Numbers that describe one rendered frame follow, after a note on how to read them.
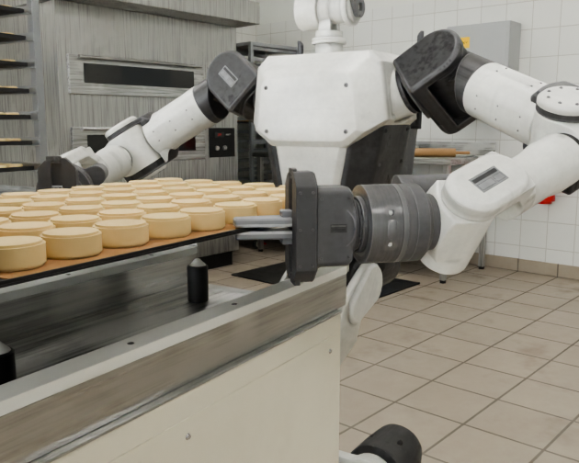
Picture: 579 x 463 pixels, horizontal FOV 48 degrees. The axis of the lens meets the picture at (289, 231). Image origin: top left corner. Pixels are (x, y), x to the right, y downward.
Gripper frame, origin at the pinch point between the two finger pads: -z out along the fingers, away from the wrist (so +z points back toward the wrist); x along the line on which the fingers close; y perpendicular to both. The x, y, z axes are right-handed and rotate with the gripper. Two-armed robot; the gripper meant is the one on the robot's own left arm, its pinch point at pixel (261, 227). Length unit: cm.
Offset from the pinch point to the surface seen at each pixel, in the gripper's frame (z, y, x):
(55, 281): -24.3, -22.1, -9.8
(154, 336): -11.7, 5.0, -9.8
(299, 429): 6.8, -11.0, -29.1
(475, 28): 231, -389, 84
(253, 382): -0.5, -3.6, -18.9
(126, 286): -15.4, -31.3, -13.2
